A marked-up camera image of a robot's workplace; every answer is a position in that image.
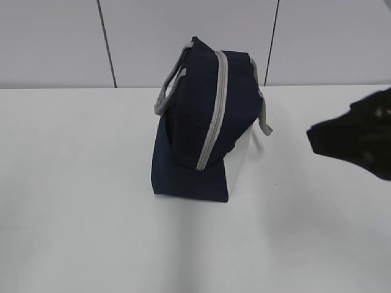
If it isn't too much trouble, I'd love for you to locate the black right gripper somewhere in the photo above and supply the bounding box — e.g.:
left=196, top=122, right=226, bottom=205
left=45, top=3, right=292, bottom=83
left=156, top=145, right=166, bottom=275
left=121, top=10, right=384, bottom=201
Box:
left=306, top=89, right=390, bottom=180

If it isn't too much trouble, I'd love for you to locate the navy and white lunch bag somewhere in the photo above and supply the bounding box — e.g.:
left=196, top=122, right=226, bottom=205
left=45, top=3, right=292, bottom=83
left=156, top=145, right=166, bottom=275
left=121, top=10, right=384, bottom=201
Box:
left=151, top=37, right=272, bottom=203

